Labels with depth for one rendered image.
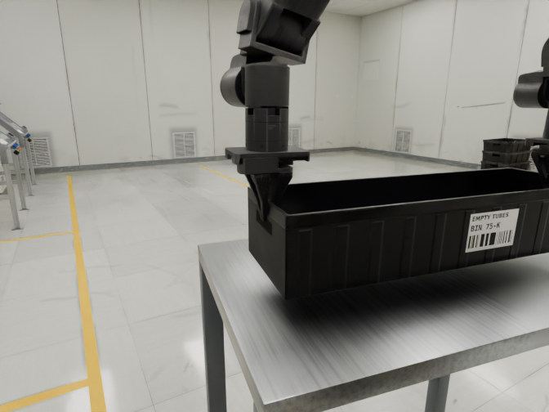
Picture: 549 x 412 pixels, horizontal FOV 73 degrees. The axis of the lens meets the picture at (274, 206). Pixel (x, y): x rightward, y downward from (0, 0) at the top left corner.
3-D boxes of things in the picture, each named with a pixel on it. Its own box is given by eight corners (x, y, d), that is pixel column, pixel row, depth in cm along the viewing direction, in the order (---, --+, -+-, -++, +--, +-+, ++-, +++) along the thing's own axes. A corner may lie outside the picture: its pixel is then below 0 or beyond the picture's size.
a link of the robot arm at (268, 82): (256, 54, 43) (298, 57, 45) (234, 59, 48) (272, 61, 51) (256, 115, 45) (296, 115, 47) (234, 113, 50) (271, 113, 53)
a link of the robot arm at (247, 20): (252, -7, 42) (315, 18, 46) (217, 12, 52) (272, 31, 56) (234, 100, 44) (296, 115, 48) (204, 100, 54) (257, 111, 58)
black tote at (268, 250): (284, 301, 47) (285, 216, 44) (248, 251, 62) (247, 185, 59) (588, 245, 65) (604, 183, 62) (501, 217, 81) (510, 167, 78)
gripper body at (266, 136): (224, 160, 51) (223, 105, 49) (292, 158, 55) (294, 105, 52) (235, 168, 45) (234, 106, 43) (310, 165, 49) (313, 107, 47)
